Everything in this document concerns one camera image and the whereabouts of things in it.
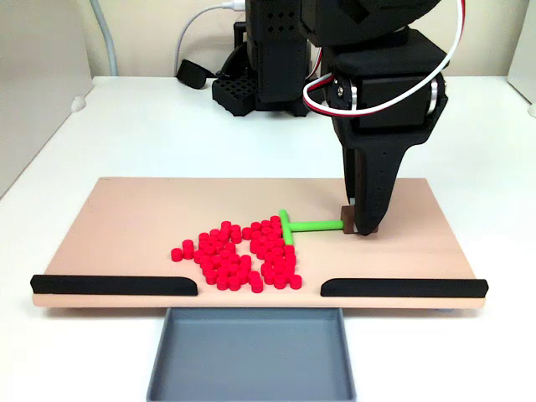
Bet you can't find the green T-shaped pusher tool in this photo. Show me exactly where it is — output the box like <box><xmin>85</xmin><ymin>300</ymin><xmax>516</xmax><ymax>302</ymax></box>
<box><xmin>278</xmin><ymin>205</ymin><xmax>358</xmax><ymax>246</ymax></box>

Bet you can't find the grey shallow tray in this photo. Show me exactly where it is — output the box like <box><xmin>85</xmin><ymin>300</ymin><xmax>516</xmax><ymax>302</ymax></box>
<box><xmin>145</xmin><ymin>307</ymin><xmax>358</xmax><ymax>402</ymax></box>

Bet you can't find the pink flat board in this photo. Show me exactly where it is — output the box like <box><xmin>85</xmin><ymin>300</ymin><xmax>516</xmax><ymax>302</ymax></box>
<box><xmin>32</xmin><ymin>176</ymin><xmax>487</xmax><ymax>313</ymax></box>

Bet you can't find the red white servo cable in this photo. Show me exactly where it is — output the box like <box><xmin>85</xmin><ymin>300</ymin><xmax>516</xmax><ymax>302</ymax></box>
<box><xmin>311</xmin><ymin>44</ymin><xmax>325</xmax><ymax>79</ymax></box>

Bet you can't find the white red looped cable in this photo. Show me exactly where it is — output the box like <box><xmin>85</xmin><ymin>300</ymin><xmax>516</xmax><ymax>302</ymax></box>
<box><xmin>301</xmin><ymin>0</ymin><xmax>468</xmax><ymax>120</ymax></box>

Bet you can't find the black foam rail strip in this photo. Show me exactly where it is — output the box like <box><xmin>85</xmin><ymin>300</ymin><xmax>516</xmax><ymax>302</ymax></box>
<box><xmin>29</xmin><ymin>274</ymin><xmax>198</xmax><ymax>297</ymax></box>
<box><xmin>320</xmin><ymin>276</ymin><xmax>489</xmax><ymax>299</ymax></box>

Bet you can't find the white USB cable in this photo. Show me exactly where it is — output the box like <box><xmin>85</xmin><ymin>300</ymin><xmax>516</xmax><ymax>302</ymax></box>
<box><xmin>174</xmin><ymin>0</ymin><xmax>250</xmax><ymax>79</ymax></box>

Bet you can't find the grey flexible hose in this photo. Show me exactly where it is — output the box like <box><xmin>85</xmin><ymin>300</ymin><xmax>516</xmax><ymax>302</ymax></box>
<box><xmin>90</xmin><ymin>0</ymin><xmax>119</xmax><ymax>77</ymax></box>

